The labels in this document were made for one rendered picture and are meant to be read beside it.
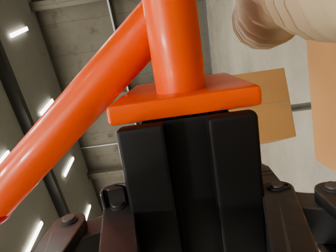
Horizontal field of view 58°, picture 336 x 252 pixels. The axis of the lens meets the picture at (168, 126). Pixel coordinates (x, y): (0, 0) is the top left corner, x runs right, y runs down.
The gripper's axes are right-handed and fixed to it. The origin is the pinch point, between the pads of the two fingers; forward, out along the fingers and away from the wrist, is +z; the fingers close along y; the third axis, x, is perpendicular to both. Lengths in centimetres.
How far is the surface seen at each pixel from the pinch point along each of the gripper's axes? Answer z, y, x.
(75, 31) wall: 1176, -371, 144
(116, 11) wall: 1163, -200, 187
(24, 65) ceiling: 981, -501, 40
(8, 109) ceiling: 829, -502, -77
